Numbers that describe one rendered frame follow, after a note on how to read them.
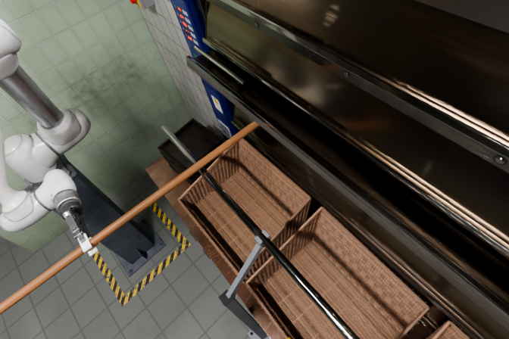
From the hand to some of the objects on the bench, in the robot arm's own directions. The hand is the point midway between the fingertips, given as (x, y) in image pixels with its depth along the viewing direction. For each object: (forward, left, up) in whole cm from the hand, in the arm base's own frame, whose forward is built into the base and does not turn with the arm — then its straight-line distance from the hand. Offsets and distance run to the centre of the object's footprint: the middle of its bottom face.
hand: (87, 244), depth 118 cm
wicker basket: (+5, +58, -62) cm, 85 cm away
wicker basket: (+64, +54, -62) cm, 104 cm away
